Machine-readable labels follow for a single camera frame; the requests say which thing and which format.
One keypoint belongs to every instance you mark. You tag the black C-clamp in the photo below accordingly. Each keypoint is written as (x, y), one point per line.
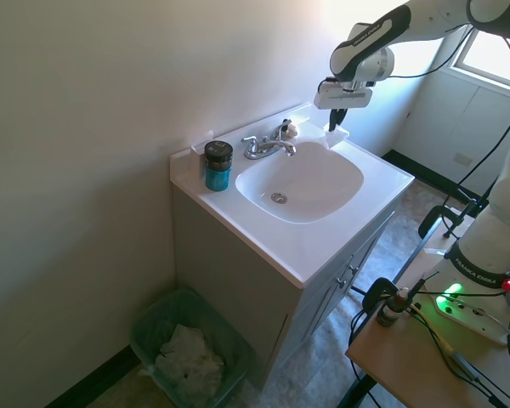
(433, 219)
(380, 293)

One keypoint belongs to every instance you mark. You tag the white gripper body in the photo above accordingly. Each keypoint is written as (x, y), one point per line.
(344, 98)

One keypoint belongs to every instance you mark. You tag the chrome faucet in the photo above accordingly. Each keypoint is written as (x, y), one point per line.
(263, 149)

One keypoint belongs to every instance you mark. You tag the metal cabinet knob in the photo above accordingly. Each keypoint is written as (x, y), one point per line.
(342, 282)
(353, 269)

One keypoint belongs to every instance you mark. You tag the blue jar with black lid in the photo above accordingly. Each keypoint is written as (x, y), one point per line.
(217, 174)

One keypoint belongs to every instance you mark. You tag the small brown dropper bottle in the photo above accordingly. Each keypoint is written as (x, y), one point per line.
(387, 312)

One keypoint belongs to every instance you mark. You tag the chrome sink drain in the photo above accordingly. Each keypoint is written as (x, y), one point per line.
(279, 197)

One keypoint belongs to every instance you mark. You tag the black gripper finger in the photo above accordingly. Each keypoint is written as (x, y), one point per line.
(342, 117)
(333, 119)

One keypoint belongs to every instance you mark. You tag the small beige seashell ornament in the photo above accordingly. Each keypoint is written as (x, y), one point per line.
(293, 131)

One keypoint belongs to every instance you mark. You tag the crumpled white tissue pile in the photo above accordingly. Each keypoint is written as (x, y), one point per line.
(187, 357)

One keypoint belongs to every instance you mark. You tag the window with white frame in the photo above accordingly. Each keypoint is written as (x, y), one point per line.
(493, 55)

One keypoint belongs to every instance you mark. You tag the grey vanity cabinet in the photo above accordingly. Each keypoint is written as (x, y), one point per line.
(238, 276)

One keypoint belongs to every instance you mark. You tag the green translucent trash bin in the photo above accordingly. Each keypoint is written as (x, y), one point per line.
(236, 353)

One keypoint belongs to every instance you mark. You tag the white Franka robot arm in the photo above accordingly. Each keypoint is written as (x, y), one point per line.
(506, 204)

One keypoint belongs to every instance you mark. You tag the white sink countertop with basin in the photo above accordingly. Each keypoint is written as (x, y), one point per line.
(323, 246)

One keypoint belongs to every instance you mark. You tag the white wall outlet plate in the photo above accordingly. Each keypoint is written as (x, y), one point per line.
(463, 160)

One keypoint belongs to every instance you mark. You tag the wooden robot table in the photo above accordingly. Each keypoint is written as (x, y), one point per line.
(391, 361)

